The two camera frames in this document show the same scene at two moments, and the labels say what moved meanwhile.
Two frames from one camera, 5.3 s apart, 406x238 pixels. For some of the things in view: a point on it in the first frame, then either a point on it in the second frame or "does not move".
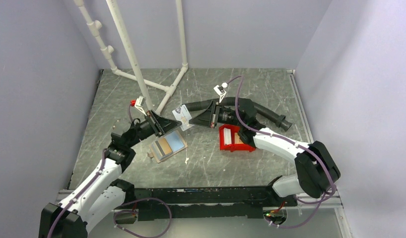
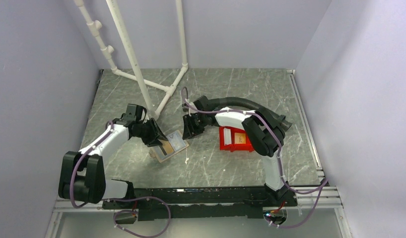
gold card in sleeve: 165,146 does not move
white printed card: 182,114 → 176,140
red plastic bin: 233,147 does not move
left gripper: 160,125 → 155,133
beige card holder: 166,146 does not move
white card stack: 227,136 does not move
